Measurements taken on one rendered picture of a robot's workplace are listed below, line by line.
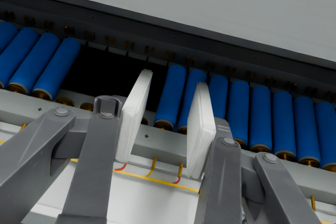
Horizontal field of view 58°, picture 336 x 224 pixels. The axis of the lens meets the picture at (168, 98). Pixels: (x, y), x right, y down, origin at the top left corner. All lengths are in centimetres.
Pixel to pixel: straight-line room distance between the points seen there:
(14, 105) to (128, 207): 11
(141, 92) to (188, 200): 11
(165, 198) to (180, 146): 4
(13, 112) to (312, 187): 22
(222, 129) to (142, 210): 10
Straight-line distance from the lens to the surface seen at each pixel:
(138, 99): 15
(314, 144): 28
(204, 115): 15
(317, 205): 27
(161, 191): 24
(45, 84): 26
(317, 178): 26
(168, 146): 23
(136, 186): 24
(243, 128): 26
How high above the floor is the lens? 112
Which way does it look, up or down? 33 degrees down
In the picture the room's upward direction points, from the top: 14 degrees clockwise
